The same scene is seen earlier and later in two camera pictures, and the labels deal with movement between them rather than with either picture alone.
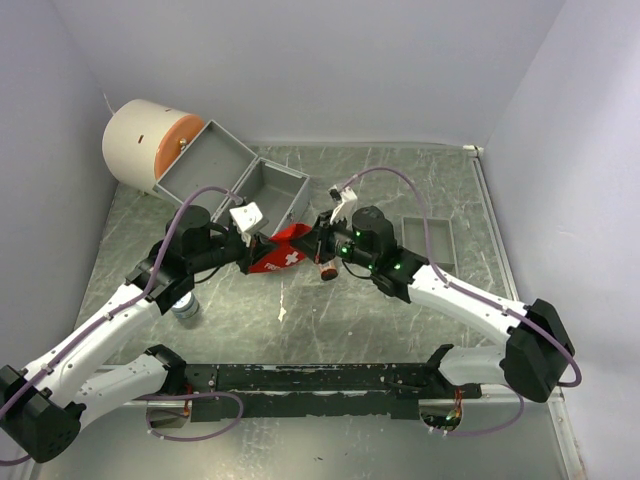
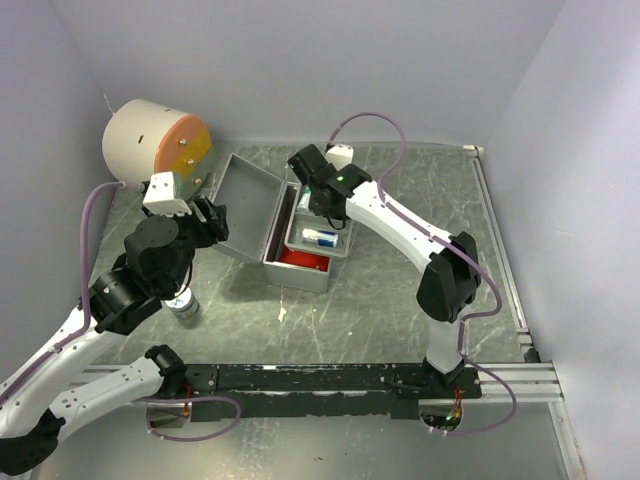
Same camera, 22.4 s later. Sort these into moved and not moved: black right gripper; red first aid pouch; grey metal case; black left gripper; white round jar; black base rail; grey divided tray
Moved: black right gripper; grey metal case; black left gripper; grey divided tray; red first aid pouch
Not moved: black base rail; white round jar
